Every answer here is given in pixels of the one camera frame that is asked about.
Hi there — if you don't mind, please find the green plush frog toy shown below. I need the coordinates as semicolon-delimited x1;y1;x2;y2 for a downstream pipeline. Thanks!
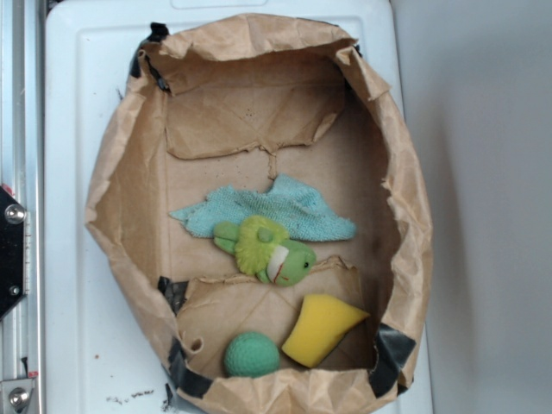
213;216;317;287

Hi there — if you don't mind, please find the yellow sponge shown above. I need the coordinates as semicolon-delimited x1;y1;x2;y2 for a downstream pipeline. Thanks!
281;293;370;368

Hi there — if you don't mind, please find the light blue terry cloth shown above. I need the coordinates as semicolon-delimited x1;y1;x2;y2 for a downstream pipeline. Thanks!
169;173;357;242

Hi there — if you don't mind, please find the aluminium frame rail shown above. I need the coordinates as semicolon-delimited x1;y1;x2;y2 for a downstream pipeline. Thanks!
1;1;47;413

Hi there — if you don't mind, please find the green knitted ball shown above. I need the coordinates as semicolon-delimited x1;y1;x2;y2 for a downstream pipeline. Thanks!
223;331;280;378

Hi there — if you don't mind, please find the black mounting bracket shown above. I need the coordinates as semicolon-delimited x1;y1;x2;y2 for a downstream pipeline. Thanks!
0;184;28;320

